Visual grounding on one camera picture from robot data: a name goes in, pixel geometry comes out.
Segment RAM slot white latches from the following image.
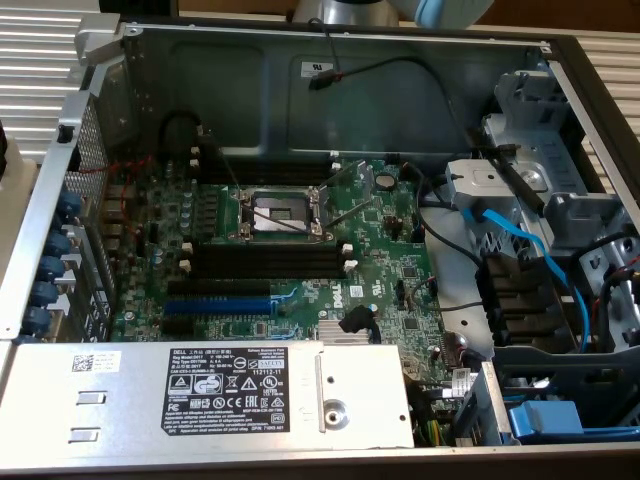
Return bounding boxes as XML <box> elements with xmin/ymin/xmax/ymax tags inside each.
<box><xmin>178</xmin><ymin>258</ymin><xmax>357</xmax><ymax>281</ymax></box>
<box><xmin>187</xmin><ymin>157</ymin><xmax>342</xmax><ymax>180</ymax></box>
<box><xmin>188</xmin><ymin>143</ymin><xmax>341</xmax><ymax>168</ymax></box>
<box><xmin>182</xmin><ymin>241</ymin><xmax>352</xmax><ymax>262</ymax></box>

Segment CPU socket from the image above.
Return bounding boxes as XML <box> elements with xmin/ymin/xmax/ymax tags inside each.
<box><xmin>232</xmin><ymin>184</ymin><xmax>329</xmax><ymax>244</ymax></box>

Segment green Dell motherboard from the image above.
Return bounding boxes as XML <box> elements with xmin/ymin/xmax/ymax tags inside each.
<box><xmin>107</xmin><ymin>149</ymin><xmax>446</xmax><ymax>416</ymax></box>

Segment silver chipset heatsink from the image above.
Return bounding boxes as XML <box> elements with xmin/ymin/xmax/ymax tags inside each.
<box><xmin>317</xmin><ymin>319</ymin><xmax>384</xmax><ymax>346</ymax></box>

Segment long black expansion slot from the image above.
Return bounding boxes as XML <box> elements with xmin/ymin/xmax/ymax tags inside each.
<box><xmin>166</xmin><ymin>278</ymin><xmax>274</xmax><ymax>297</ymax></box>

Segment blue expansion slot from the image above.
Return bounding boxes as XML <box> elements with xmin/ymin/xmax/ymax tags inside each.
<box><xmin>162</xmin><ymin>294</ymin><xmax>289</xmax><ymax>317</ymax></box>

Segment thin metal locking lever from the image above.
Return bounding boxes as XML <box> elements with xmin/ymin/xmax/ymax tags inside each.
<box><xmin>208</xmin><ymin>130</ymin><xmax>242</xmax><ymax>192</ymax></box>

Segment short black expansion slot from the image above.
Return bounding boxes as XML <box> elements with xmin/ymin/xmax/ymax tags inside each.
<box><xmin>160</xmin><ymin>317</ymin><xmax>196</xmax><ymax>337</ymax></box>

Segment grey metal PC case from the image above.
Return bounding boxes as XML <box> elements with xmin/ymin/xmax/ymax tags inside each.
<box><xmin>0</xmin><ymin>19</ymin><xmax>640</xmax><ymax>466</ymax></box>

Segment silver metal disk carrier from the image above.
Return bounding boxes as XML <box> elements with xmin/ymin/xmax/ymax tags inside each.
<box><xmin>446</xmin><ymin>158</ymin><xmax>554</xmax><ymax>211</ymax></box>

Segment black plastic bar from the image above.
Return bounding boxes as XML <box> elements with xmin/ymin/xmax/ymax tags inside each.
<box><xmin>467</xmin><ymin>127</ymin><xmax>547</xmax><ymax>211</ymax></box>

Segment black ribbed plastic block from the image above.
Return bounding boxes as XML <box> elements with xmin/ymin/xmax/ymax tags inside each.
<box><xmin>475</xmin><ymin>251</ymin><xmax>569</xmax><ymax>347</ymax></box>

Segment silver power supply with label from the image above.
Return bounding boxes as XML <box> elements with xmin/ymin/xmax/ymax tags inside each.
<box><xmin>0</xmin><ymin>339</ymin><xmax>417</xmax><ymax>451</ymax></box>

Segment blue plastic slot clip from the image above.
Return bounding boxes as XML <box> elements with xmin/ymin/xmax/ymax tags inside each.
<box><xmin>30</xmin><ymin>280</ymin><xmax>59</xmax><ymax>306</ymax></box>
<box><xmin>44</xmin><ymin>232</ymin><xmax>71</xmax><ymax>259</ymax></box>
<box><xmin>58</xmin><ymin>191</ymin><xmax>84</xmax><ymax>219</ymax></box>
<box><xmin>38</xmin><ymin>255</ymin><xmax>66</xmax><ymax>282</ymax></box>
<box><xmin>24</xmin><ymin>305</ymin><xmax>52</xmax><ymax>332</ymax></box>

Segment grey metal disk bay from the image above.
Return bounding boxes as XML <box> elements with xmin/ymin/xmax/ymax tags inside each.
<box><xmin>444</xmin><ymin>69</ymin><xmax>640</xmax><ymax>351</ymax></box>

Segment black box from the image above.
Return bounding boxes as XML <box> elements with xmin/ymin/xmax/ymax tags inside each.
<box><xmin>98</xmin><ymin>0</ymin><xmax>180</xmax><ymax>16</ymax></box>

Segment black wire connector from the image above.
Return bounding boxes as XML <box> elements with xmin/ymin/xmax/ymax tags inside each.
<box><xmin>338</xmin><ymin>303</ymin><xmax>382</xmax><ymax>337</ymax></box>

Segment thin black wire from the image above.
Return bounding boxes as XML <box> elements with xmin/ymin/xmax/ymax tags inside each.
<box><xmin>417</xmin><ymin>219</ymin><xmax>486</xmax><ymax>269</ymax></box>

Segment thin grey wire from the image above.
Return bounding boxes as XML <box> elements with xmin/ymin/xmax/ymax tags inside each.
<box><xmin>407</xmin><ymin>282</ymin><xmax>484</xmax><ymax>314</ymax></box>

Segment black power wire with connector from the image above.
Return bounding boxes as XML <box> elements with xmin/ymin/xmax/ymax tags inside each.
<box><xmin>305</xmin><ymin>17</ymin><xmax>474</xmax><ymax>146</ymax></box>

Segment blue SATA wire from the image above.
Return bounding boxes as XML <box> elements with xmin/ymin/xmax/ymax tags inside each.
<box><xmin>459</xmin><ymin>204</ymin><xmax>594</xmax><ymax>351</ymax></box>

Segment black looped wire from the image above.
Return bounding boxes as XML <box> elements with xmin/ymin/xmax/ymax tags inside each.
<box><xmin>158</xmin><ymin>110</ymin><xmax>204</xmax><ymax>156</ymax></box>

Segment power supply wire bundle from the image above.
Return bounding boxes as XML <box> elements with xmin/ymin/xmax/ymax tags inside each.
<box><xmin>407</xmin><ymin>379</ymin><xmax>454</xmax><ymax>449</ymax></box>

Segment red black twisted wire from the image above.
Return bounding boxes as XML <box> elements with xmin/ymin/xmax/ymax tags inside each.
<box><xmin>79</xmin><ymin>153</ymin><xmax>154</xmax><ymax>239</ymax></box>

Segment blue plastic bracket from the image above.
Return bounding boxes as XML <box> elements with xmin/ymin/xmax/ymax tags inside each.
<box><xmin>505</xmin><ymin>398</ymin><xmax>586</xmax><ymax>446</ymax></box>

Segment silver metal corner bracket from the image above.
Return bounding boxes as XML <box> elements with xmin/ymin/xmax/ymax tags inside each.
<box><xmin>74</xmin><ymin>13</ymin><xmax>126</xmax><ymax>66</ymax></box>

